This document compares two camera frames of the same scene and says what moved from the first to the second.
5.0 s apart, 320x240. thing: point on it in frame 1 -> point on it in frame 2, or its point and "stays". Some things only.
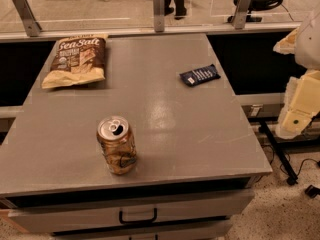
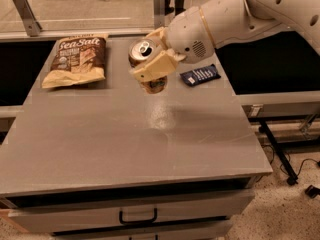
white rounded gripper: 309,44 -> 187,37
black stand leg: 292,177 stays
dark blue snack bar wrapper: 200,75 stays
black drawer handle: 138,221 stays
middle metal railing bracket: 159,8 stays
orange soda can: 117,144 -> 139,51
